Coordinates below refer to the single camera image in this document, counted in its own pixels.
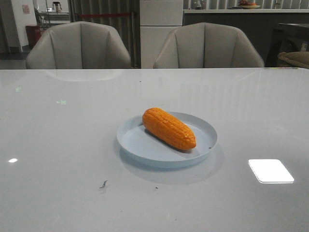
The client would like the right beige leather chair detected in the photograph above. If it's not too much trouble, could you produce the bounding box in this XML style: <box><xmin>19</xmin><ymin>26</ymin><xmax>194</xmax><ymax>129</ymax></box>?
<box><xmin>153</xmin><ymin>22</ymin><xmax>264</xmax><ymax>69</ymax></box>

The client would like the pink wall notice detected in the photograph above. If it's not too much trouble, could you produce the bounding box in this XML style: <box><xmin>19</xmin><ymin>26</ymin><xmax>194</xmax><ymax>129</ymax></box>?
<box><xmin>22</xmin><ymin>4</ymin><xmax>30</xmax><ymax>15</ymax></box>

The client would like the grey counter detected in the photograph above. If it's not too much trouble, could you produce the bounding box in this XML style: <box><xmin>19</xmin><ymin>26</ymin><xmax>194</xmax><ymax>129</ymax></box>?
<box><xmin>183</xmin><ymin>9</ymin><xmax>309</xmax><ymax>62</ymax></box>

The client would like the left beige leather chair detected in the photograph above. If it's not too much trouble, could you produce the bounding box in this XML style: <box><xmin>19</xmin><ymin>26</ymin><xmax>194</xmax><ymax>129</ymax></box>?
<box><xmin>26</xmin><ymin>21</ymin><xmax>131</xmax><ymax>69</ymax></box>

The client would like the red bin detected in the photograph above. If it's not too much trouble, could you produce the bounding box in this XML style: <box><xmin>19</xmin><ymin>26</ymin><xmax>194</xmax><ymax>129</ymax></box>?
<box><xmin>25</xmin><ymin>25</ymin><xmax>41</xmax><ymax>49</ymax></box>

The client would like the tan cushion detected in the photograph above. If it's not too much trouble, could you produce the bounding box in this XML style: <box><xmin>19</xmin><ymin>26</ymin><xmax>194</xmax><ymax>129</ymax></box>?
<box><xmin>277</xmin><ymin>51</ymin><xmax>309</xmax><ymax>69</ymax></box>

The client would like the fruit bowl on counter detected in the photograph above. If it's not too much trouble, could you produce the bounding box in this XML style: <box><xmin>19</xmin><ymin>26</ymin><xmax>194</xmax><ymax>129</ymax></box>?
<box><xmin>238</xmin><ymin>0</ymin><xmax>260</xmax><ymax>9</ymax></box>

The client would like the orange corn cob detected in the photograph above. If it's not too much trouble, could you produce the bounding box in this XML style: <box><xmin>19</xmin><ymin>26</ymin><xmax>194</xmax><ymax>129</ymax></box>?
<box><xmin>142</xmin><ymin>107</ymin><xmax>197</xmax><ymax>150</ymax></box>

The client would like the dark side table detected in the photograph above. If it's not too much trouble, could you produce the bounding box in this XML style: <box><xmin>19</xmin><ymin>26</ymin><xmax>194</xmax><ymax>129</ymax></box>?
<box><xmin>265</xmin><ymin>23</ymin><xmax>309</xmax><ymax>67</ymax></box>

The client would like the light blue round plate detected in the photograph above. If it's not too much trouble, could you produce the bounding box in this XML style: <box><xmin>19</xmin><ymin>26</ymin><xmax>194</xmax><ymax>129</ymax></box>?
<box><xmin>117</xmin><ymin>112</ymin><xmax>218</xmax><ymax>169</ymax></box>

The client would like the white cabinet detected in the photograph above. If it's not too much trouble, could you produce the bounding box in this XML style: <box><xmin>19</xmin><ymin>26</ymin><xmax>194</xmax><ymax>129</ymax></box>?
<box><xmin>140</xmin><ymin>0</ymin><xmax>183</xmax><ymax>69</ymax></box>

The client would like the beige leather chair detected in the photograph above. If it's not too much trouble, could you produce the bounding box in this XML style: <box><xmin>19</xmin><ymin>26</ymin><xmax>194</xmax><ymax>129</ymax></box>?
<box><xmin>26</xmin><ymin>21</ymin><xmax>131</xmax><ymax>69</ymax></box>
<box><xmin>153</xmin><ymin>22</ymin><xmax>264</xmax><ymax>69</ymax></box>

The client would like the red barrier belt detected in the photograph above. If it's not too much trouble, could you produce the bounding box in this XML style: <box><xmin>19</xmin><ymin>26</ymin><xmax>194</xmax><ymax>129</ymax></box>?
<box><xmin>76</xmin><ymin>12</ymin><xmax>135</xmax><ymax>18</ymax></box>

